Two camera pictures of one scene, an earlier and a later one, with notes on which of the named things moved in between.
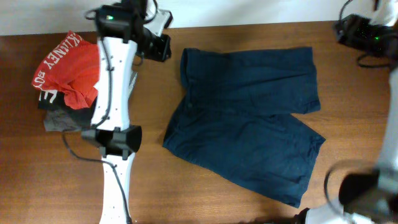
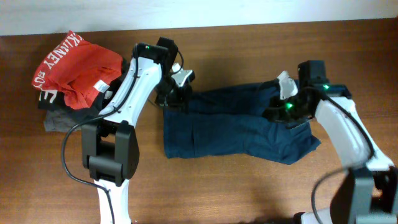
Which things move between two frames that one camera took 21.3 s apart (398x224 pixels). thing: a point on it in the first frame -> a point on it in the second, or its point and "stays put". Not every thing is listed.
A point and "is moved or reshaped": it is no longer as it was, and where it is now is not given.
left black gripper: (161, 51) -> (183, 99)
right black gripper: (359, 28) -> (277, 114)
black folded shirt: (54, 99) stays put
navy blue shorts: (234, 122) is moved or reshaped
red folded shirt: (71, 66) stays put
